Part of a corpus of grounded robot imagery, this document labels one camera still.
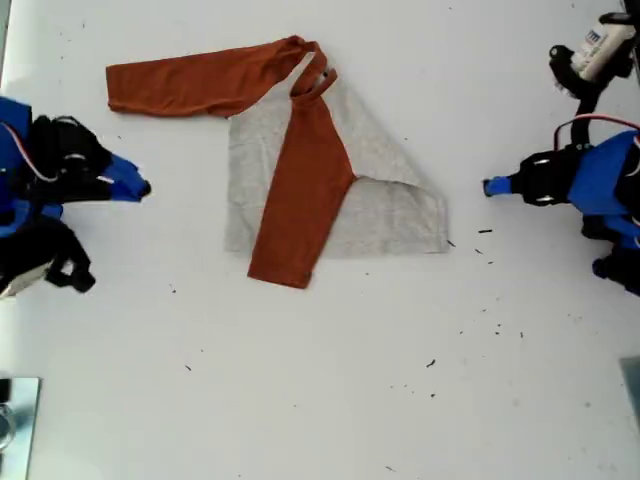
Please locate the grey t-shirt with brown sleeves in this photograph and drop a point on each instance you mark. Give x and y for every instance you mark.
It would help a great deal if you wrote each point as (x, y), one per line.
(300, 200)

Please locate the black clamp block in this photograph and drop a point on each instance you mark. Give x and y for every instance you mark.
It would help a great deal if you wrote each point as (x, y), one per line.
(4, 390)

